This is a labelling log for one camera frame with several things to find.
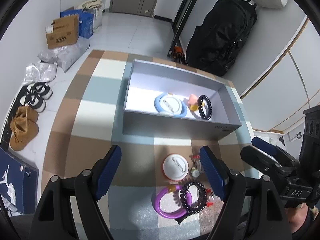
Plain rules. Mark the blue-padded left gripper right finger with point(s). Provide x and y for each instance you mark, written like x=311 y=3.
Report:
x=224 y=182

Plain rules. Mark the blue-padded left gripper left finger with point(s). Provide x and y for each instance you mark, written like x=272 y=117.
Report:
x=92 y=184

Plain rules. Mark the white red-rimmed button badge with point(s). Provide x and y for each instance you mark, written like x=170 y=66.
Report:
x=175 y=167

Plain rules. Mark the pink figurine keychain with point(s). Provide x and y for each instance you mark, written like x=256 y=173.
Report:
x=193 y=102

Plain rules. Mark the blue-rimmed white button badge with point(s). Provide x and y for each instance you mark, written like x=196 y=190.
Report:
x=168 y=104

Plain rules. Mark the red frilled small badge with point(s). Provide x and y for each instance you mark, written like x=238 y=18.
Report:
x=210 y=197

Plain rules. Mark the person's right hand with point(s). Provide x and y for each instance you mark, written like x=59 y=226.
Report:
x=300 y=219

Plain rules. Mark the checkered brown blue mat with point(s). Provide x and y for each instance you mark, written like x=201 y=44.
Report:
x=89 y=121

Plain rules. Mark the blue Jordan shoe box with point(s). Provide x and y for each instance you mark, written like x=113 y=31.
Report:
x=18 y=184

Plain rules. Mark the tan suede boot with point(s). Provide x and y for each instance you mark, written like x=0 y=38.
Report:
x=24 y=127

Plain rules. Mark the black white sneaker lower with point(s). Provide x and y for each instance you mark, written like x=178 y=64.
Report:
x=34 y=101

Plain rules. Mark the black white sneaker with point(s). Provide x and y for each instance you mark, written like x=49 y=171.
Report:
x=34 y=101
x=41 y=88

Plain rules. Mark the grey open cardboard box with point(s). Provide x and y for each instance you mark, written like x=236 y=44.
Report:
x=216 y=117

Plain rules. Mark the black white sneaker upper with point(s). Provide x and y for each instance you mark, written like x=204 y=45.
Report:
x=41 y=88

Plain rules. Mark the silver crumpled plastic bag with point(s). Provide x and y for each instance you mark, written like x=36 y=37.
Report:
x=39 y=72

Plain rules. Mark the grey plastic mailer bag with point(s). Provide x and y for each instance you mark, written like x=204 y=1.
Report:
x=65 y=56

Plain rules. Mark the orange black tool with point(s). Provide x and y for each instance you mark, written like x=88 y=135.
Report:
x=177 y=55

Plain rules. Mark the black large bag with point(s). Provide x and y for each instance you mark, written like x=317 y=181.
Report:
x=215 y=44

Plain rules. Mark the brown cardboard box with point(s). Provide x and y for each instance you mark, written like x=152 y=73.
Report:
x=62 y=32

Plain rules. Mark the blue cardboard box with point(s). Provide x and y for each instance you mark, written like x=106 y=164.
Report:
x=85 y=21

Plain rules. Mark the white bag with cloth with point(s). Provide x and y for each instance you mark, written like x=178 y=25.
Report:
x=95 y=7

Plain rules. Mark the black metal rack frame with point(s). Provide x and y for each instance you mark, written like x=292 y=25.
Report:
x=179 y=22

